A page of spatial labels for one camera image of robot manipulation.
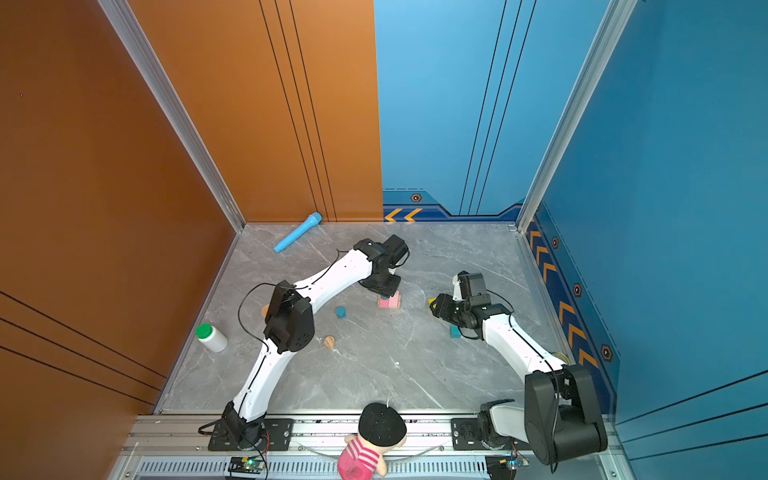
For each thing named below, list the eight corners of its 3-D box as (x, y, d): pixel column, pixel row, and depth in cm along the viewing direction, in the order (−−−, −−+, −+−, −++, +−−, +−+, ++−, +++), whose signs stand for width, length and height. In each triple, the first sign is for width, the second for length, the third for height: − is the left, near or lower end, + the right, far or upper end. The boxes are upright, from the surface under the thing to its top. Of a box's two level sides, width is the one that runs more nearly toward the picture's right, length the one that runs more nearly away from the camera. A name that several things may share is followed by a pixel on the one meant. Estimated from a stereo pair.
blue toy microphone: (273, 250, 115) (270, 243, 112) (316, 217, 127) (314, 210, 124) (280, 255, 113) (277, 248, 110) (323, 221, 125) (322, 214, 122)
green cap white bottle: (208, 352, 89) (191, 339, 82) (214, 337, 92) (198, 323, 85) (226, 352, 89) (210, 339, 82) (231, 337, 92) (217, 323, 85)
